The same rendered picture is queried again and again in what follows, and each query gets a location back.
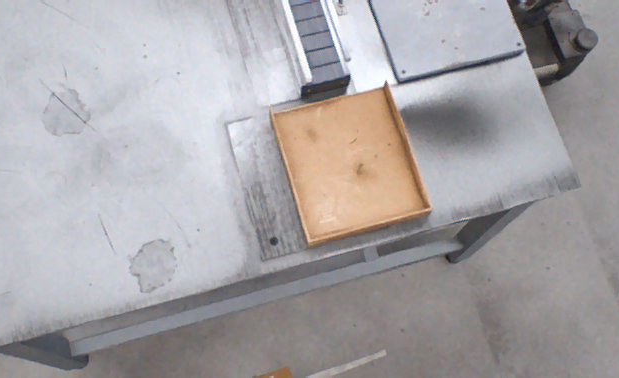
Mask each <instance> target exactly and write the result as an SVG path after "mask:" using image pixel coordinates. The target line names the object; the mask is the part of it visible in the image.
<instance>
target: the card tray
mask: <svg viewBox="0 0 619 378"><path fill-rule="evenodd" d="M269 116H270V119H271V123H272V127H273V130H274V134H275V137H276V142H278V145H279V148H280V152H281V155H282V160H283V163H284V166H285V170H286V173H287V178H288V181H289V185H290V188H291V191H292V195H293V199H294V203H296V206H297V210H298V213H299V217H300V221H301V224H302V228H303V231H304V235H305V239H306V242H307V246H308V247H309V246H314V245H318V244H321V243H325V242H329V241H333V240H337V239H341V238H344V237H348V236H353V235H357V234H360V232H364V231H369V230H372V229H376V228H380V227H383V226H388V225H392V224H396V223H399V222H403V221H408V220H411V219H415V218H419V217H424V216H427V214H430V213H431V211H432V210H433V206H432V203H431V200H430V198H429V194H428V191H427V188H426V185H425V182H424V179H422V176H421V173H420V170H419V167H418V164H417V161H416V157H415V155H414V152H413V149H412V146H411V143H410V139H409V136H408V134H407V131H406V128H405V125H403V121H402V118H401V115H400V113H399V110H398V107H397V104H396V100H395V97H394V94H393V92H392V89H391V86H390V82H389V79H388V78H387V79H385V82H384V86H383V87H379V88H375V89H371V90H366V91H361V92H357V93H353V94H348V95H344V96H340V97H336V98H330V99H326V100H322V101H318V102H314V103H309V105H305V106H300V107H296V108H291V109H287V110H283V111H279V112H274V113H273V112H272V109H271V107H269Z"/></svg>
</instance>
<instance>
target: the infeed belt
mask: <svg viewBox="0 0 619 378"><path fill-rule="evenodd" d="M287 1H288V4H289V7H290V11H291V14H292V17H293V21H294V24H296V27H297V31H298V34H299V37H300V41H301V44H302V48H303V51H304V54H305V57H306V61H307V64H308V68H309V71H310V74H311V82H307V83H306V84H307V87H309V86H314V84H318V83H323V82H327V81H332V80H336V79H340V78H345V75H344V72H343V69H342V65H341V62H340V58H339V55H338V52H337V49H336V46H335V42H334V39H333V36H331V33H330V31H329V26H328V23H327V20H326V17H325V14H324V11H323V7H322V4H321V1H320V0H287Z"/></svg>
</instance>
